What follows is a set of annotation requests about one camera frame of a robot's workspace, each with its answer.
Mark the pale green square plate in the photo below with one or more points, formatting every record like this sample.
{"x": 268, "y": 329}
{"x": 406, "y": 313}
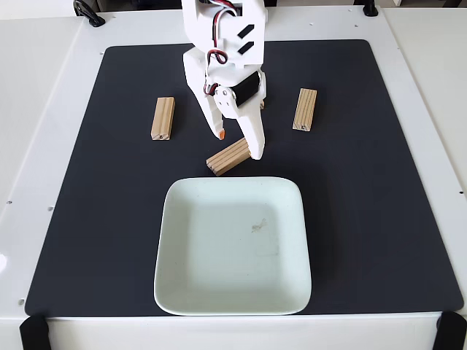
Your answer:
{"x": 219, "y": 255}

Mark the black table clamp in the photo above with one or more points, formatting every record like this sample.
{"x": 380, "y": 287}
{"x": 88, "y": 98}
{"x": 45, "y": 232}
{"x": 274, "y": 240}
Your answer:
{"x": 370, "y": 9}
{"x": 95, "y": 21}

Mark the black rubber mat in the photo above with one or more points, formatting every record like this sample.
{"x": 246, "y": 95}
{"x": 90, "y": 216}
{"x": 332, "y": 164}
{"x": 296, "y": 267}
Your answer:
{"x": 109, "y": 218}

